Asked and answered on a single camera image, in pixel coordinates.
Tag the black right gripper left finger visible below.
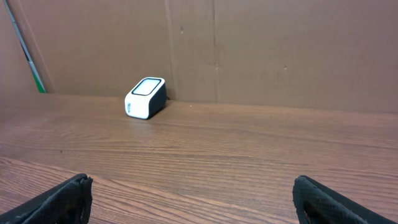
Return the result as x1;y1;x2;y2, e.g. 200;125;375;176
1;174;93;224

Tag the white barcode scanner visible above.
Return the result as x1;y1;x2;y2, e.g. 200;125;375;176
124;77;167;119

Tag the green white pole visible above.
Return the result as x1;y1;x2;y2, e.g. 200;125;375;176
3;0;47;93

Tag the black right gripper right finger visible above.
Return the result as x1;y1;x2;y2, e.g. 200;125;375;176
292;175;397;224

